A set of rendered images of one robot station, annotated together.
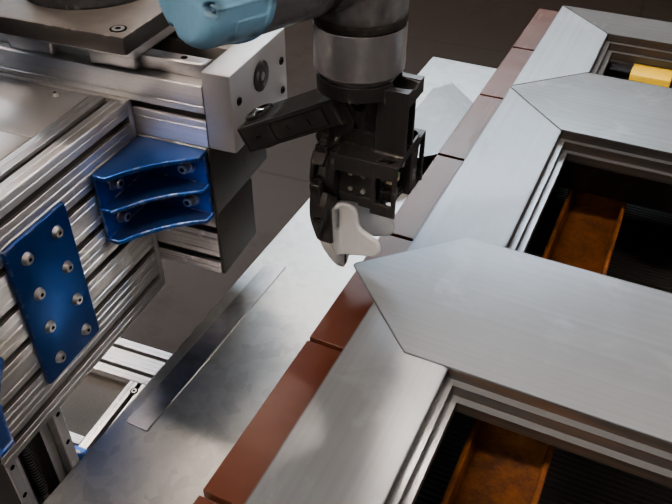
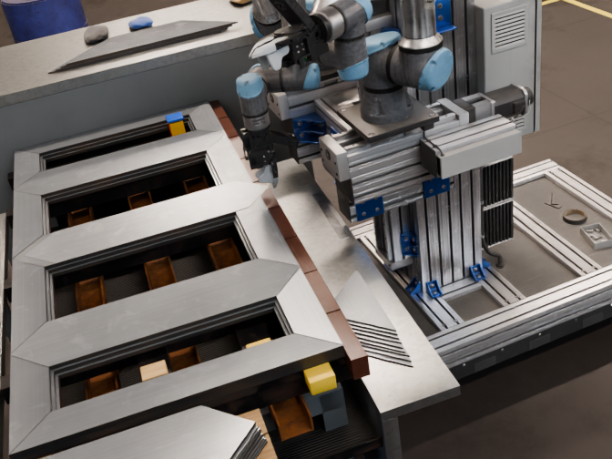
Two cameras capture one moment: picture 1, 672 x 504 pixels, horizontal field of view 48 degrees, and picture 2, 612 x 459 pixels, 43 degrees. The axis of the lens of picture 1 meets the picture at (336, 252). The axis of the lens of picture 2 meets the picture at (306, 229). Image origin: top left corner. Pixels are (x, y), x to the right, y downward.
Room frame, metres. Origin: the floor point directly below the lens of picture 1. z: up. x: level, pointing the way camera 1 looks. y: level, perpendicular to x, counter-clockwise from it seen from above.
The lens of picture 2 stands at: (2.28, -1.22, 2.02)
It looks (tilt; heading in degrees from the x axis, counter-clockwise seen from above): 33 degrees down; 143
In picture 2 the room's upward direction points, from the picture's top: 10 degrees counter-clockwise
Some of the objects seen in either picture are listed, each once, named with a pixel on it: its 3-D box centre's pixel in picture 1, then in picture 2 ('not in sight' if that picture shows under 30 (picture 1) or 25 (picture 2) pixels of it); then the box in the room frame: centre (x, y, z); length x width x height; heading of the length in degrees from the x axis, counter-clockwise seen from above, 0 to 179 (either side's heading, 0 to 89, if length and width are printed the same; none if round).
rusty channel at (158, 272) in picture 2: not in sight; (157, 261); (0.40, -0.37, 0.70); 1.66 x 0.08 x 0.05; 155
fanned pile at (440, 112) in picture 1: (447, 128); (362, 321); (1.10, -0.19, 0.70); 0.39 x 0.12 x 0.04; 155
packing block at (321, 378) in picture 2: not in sight; (320, 378); (1.25, -0.46, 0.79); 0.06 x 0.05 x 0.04; 65
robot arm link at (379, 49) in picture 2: not in sight; (383, 58); (0.83, 0.26, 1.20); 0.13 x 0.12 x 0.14; 4
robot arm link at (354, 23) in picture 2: not in sight; (347, 15); (0.97, 0.01, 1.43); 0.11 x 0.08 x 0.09; 94
